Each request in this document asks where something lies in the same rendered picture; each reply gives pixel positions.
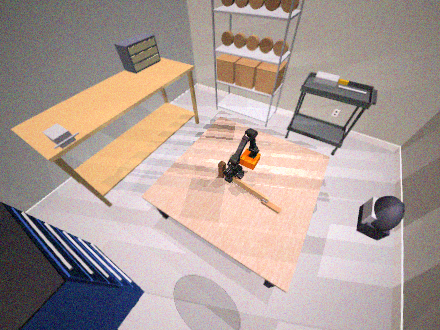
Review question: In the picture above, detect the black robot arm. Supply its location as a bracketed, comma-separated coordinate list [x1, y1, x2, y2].
[223, 128, 260, 179]

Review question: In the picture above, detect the long wooden rail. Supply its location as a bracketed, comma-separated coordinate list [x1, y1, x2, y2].
[232, 176, 269, 202]

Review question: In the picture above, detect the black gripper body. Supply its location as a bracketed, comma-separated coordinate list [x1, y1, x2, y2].
[224, 165, 243, 183]

